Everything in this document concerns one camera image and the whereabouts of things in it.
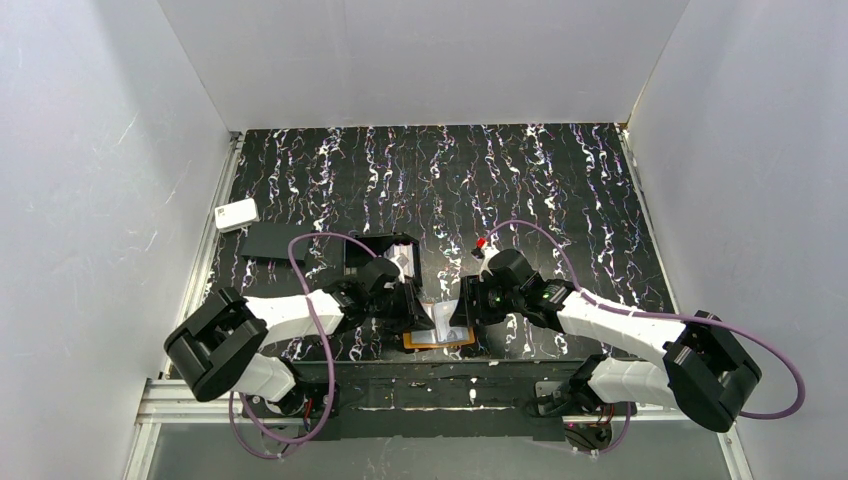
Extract black card box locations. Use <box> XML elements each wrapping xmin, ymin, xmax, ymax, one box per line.
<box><xmin>343</xmin><ymin>232</ymin><xmax>423</xmax><ymax>287</ymax></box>

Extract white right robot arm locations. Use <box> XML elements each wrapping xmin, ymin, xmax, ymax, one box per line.
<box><xmin>451</xmin><ymin>247</ymin><xmax>762</xmax><ymax>432</ymax></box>

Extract black box lid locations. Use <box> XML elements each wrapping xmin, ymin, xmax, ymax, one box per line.
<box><xmin>239</xmin><ymin>222</ymin><xmax>315</xmax><ymax>266</ymax></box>

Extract small white box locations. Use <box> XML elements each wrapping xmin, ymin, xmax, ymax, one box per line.
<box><xmin>213</xmin><ymin>198</ymin><xmax>259</xmax><ymax>233</ymax></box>

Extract orange leather card holder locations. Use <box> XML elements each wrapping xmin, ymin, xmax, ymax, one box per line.
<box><xmin>402</xmin><ymin>300</ymin><xmax>475</xmax><ymax>350</ymax></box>

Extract aluminium frame rail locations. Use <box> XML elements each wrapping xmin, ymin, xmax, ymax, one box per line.
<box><xmin>123</xmin><ymin>132</ymin><xmax>245</xmax><ymax>479</ymax></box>

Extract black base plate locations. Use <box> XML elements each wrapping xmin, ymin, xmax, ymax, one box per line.
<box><xmin>241</xmin><ymin>360</ymin><xmax>637</xmax><ymax>443</ymax></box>

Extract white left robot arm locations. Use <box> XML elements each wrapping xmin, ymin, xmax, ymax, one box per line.
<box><xmin>163</xmin><ymin>257</ymin><xmax>434</xmax><ymax>402</ymax></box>

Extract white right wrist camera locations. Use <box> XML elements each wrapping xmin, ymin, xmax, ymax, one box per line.
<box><xmin>472</xmin><ymin>237</ymin><xmax>499</xmax><ymax>271</ymax></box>

